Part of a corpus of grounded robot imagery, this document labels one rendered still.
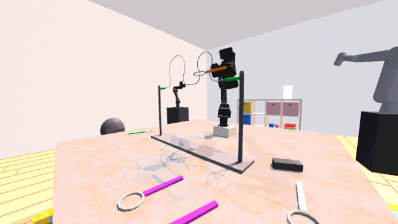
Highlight white loop with magenta handle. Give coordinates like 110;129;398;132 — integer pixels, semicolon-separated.
170;201;219;224
117;176;183;211

